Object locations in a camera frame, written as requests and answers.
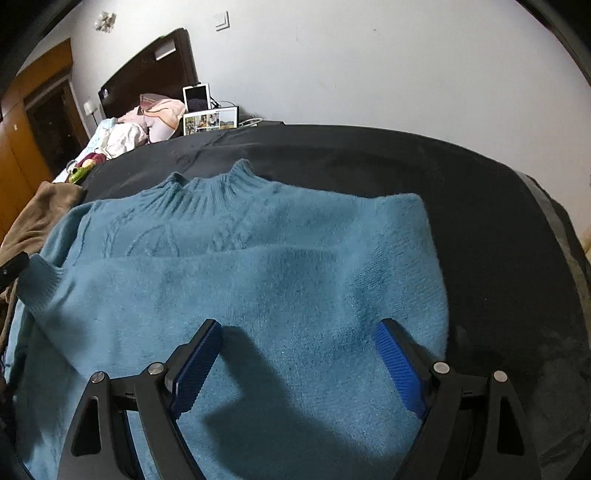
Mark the brown fleece garment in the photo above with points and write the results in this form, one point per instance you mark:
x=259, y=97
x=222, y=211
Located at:
x=31, y=228

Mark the white framed tablet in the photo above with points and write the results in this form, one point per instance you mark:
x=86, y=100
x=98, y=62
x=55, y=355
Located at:
x=197, y=98

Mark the wall lamp fixture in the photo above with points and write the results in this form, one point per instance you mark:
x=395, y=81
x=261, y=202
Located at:
x=105, y=22

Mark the black cloth work mat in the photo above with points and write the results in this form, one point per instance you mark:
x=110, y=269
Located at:
x=516, y=277

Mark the wooden wardrobe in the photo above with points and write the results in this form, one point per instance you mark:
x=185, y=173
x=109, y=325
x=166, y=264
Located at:
x=41, y=129

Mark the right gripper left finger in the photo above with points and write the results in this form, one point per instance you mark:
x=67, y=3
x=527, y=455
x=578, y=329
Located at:
x=99, y=443

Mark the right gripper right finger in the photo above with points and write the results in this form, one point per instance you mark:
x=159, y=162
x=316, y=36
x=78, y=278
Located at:
x=473, y=427

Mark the white crumpled garment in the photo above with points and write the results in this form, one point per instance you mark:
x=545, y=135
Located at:
x=122, y=138

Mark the photo collage frame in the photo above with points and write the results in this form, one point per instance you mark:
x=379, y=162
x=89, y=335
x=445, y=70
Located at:
x=210, y=120

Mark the dark wooden headboard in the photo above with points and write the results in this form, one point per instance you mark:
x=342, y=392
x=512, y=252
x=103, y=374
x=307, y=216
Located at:
x=164, y=67

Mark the teal knit sweater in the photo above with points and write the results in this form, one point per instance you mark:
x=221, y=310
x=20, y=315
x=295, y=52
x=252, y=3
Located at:
x=299, y=280

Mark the white wall switch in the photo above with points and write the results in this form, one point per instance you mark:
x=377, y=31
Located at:
x=221, y=21

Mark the white bed sheet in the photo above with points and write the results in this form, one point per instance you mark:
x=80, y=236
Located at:
x=100, y=133

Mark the bedside wall lamp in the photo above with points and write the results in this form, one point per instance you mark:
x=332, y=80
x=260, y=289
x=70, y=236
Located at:
x=90, y=110

